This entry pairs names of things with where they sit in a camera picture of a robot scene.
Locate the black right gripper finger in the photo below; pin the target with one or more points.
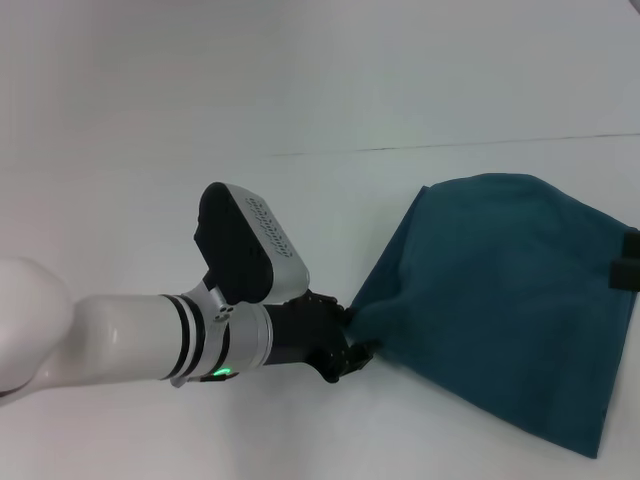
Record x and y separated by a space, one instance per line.
627 275
634 241

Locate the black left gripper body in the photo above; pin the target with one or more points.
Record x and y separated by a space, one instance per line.
305 332

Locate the teal blue shirt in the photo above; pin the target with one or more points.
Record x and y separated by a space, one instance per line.
500 310

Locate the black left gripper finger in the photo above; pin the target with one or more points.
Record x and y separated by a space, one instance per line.
362 355
342 307

